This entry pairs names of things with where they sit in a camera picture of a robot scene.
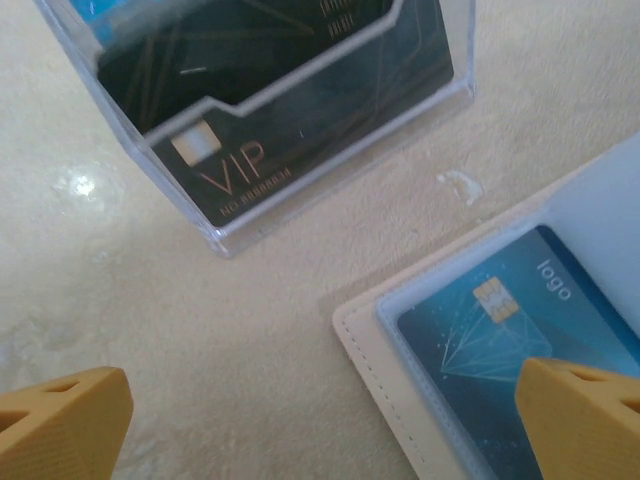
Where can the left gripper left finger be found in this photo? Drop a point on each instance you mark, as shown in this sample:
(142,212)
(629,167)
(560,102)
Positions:
(60,430)

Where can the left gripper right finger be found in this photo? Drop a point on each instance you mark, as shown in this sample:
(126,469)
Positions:
(585,430)

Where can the blue diamond logo card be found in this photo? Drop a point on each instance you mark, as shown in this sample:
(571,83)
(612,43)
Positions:
(475,350)

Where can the clear acrylic card stand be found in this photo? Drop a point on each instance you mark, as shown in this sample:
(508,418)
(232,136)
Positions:
(450,60)

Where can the light blue card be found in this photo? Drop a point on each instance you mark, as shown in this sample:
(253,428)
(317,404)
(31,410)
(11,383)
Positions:
(600,225)

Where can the black VIP card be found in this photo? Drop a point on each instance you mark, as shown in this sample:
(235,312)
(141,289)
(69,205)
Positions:
(325,150)

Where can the black gold-line card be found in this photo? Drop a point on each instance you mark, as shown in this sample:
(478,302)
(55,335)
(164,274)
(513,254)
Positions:
(225,60)

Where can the blue card with white print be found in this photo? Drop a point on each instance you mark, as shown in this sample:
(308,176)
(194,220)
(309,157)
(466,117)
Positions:
(100,20)

